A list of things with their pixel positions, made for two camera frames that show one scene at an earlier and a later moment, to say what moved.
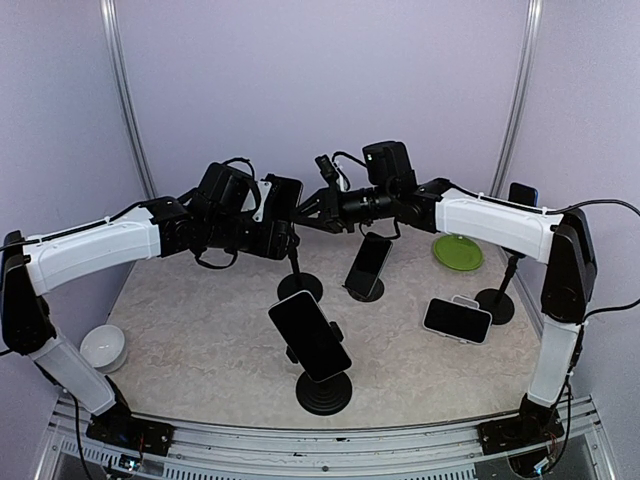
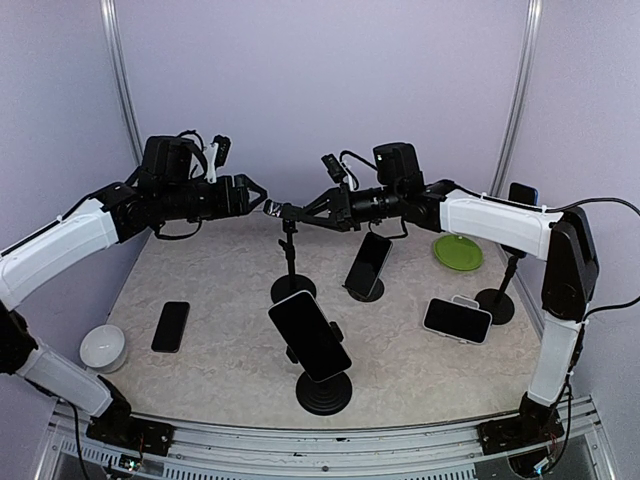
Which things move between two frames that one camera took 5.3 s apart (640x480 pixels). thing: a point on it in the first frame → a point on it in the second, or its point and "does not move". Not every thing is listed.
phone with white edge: (311, 336) does not move
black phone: (285, 197) → (171, 326)
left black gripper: (272, 239) → (239, 206)
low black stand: (374, 294) does not move
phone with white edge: (369, 262) does not move
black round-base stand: (329, 396) does not move
